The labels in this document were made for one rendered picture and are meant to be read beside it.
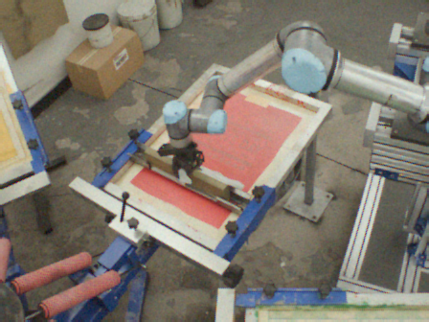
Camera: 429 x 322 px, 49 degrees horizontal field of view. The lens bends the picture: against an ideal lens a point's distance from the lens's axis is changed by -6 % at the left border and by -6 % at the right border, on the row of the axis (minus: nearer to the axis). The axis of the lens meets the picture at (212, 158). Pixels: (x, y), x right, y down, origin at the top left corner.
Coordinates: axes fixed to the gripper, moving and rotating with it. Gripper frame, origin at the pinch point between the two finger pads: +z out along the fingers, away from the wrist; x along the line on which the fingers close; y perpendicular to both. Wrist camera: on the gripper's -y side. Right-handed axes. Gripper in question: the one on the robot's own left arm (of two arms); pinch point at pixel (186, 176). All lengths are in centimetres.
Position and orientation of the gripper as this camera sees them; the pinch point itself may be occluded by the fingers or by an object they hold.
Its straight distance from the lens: 180.0
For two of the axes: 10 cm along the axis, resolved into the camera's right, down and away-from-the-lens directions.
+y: 8.2, 3.7, -4.5
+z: 1.2, 6.5, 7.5
